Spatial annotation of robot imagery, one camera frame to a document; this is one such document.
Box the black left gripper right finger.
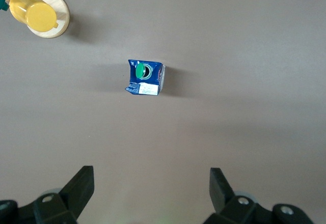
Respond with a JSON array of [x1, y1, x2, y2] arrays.
[[203, 167, 314, 224]]

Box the blue milk carton green cap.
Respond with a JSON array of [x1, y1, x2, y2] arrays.
[[124, 59, 167, 97]]

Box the brown table cover cloth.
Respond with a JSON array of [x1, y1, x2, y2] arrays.
[[0, 0, 326, 224]]

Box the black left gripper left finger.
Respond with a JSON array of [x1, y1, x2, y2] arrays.
[[0, 165, 95, 224]]

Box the yellow plastic cup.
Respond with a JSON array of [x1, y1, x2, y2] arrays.
[[9, 0, 59, 33]]

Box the wooden mug stand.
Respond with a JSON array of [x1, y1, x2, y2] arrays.
[[4, 0, 70, 39]]

